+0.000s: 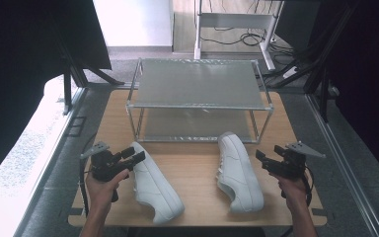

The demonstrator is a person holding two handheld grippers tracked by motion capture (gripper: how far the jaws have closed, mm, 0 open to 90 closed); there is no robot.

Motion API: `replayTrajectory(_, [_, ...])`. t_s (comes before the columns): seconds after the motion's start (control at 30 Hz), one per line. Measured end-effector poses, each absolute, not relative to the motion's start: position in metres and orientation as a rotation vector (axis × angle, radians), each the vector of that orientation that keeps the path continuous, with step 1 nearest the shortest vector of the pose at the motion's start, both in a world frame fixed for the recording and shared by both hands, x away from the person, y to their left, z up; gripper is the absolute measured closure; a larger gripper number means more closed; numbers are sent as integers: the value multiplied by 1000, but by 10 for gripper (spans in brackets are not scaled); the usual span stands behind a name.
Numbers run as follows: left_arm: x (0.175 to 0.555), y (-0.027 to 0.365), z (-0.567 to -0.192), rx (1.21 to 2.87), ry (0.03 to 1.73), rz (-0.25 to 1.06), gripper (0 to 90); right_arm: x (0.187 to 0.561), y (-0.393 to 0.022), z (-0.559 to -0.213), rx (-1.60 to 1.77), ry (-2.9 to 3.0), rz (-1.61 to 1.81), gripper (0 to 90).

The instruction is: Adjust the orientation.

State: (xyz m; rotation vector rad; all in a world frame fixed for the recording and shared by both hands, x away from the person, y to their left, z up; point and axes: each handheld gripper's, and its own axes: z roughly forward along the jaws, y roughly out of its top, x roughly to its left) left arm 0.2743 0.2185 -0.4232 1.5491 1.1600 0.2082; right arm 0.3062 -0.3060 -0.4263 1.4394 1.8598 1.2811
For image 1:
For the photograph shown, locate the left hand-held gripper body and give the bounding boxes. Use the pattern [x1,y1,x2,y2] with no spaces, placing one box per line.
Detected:
[80,141,133,183]

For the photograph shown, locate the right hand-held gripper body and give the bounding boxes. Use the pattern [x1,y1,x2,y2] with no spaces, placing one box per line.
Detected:
[265,140,327,181]

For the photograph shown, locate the white sneaker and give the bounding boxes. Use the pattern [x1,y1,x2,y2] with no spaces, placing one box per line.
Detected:
[215,131,265,214]
[130,141,186,226]

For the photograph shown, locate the grey metal shoe rack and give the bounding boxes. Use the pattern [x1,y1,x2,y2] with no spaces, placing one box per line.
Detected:
[125,57,275,145]

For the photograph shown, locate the person's right hand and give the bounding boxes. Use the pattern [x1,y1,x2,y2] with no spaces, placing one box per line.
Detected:
[270,173,310,212]

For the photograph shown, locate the person's left hand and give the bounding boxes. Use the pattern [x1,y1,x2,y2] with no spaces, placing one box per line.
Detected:
[85,169,131,214]

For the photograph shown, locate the white power strip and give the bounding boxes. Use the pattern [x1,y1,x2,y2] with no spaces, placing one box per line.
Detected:
[281,65,299,80]

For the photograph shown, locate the black metal stand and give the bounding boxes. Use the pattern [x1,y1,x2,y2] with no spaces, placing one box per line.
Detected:
[263,0,359,123]
[47,19,126,117]

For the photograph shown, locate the dark curtain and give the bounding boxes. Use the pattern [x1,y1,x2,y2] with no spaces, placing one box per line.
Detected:
[309,0,379,189]
[0,0,113,191]

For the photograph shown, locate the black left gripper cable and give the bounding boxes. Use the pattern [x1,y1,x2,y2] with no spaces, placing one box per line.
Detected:
[78,131,99,217]

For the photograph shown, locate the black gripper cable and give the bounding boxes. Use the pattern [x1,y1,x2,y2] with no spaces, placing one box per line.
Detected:
[303,165,316,207]
[78,131,99,217]

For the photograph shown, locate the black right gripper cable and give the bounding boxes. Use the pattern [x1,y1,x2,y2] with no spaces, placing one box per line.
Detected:
[303,165,316,207]

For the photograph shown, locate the black floor cables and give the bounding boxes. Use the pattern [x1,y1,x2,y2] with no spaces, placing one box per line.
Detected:
[199,0,297,58]

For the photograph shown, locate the white desk frame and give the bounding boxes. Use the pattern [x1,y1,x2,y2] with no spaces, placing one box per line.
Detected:
[192,0,284,72]

